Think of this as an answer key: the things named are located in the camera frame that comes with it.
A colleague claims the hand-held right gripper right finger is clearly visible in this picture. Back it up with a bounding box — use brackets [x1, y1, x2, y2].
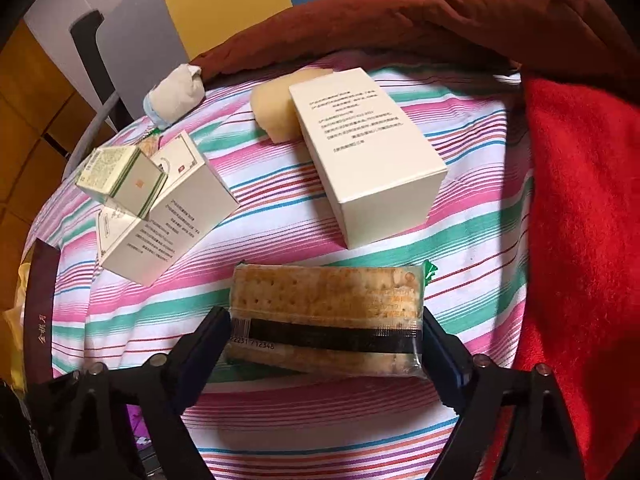
[422, 307, 586, 480]

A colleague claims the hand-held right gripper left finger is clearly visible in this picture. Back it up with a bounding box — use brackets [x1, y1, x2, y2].
[27, 305, 232, 480]

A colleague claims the cracker packet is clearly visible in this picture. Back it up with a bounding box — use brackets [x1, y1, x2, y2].
[222, 260, 438, 378]

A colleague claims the gold tin container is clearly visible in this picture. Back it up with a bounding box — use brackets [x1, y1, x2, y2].
[0, 237, 62, 396]

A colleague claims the purple fluffy thing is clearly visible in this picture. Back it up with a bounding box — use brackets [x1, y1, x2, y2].
[125, 400, 151, 461]

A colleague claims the cream box green border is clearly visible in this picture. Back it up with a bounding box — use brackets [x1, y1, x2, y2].
[95, 130, 241, 287]

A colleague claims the striped tablecloth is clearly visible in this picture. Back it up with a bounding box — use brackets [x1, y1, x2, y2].
[27, 52, 533, 480]

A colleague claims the small green box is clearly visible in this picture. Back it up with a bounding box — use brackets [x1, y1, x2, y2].
[75, 145, 168, 220]

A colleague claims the large plain cream box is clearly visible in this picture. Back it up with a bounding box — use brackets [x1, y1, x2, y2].
[289, 67, 448, 251]

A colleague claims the yellow sponge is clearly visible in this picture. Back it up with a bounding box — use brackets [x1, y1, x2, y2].
[250, 70, 333, 143]

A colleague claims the rolled beige cloth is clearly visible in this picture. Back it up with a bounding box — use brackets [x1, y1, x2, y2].
[142, 62, 206, 128]

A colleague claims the wooden wardrobe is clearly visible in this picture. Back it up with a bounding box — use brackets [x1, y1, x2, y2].
[0, 20, 116, 311]

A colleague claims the black rolled mat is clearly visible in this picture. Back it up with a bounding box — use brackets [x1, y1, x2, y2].
[70, 10, 123, 156]

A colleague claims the dark red blanket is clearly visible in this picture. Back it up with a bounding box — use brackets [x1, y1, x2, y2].
[187, 0, 640, 86]

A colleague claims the grey yellow blue chair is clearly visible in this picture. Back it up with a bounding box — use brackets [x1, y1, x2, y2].
[60, 0, 361, 181]

